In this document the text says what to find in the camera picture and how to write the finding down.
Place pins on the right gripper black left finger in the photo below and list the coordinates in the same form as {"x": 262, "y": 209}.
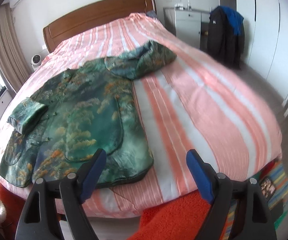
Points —
{"x": 39, "y": 217}

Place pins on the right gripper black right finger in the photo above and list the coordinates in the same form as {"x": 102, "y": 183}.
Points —
{"x": 251, "y": 216}

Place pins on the colourful striped floor mat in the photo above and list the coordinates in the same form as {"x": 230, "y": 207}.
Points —
{"x": 274, "y": 177}

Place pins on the orange fluffy rug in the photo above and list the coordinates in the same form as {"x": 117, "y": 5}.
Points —
{"x": 181, "y": 218}

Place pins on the pink striped bed cover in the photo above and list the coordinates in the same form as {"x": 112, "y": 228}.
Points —
{"x": 194, "y": 103}

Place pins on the white round bedside device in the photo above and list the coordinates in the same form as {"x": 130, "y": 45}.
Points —
{"x": 36, "y": 61}

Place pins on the beige curtain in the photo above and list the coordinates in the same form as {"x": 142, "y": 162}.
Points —
{"x": 13, "y": 67}

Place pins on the dark jacket on chair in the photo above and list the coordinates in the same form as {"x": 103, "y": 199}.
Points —
{"x": 222, "y": 44}

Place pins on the white wardrobe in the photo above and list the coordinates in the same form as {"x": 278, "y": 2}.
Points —
{"x": 266, "y": 42}

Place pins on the blue garment on chair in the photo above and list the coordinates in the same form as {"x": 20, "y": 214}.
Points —
{"x": 234, "y": 18}

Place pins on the white drawer cabinet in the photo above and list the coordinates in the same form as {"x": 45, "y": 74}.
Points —
{"x": 188, "y": 26}

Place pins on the brown wooden headboard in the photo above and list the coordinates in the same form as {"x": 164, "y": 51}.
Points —
{"x": 90, "y": 16}

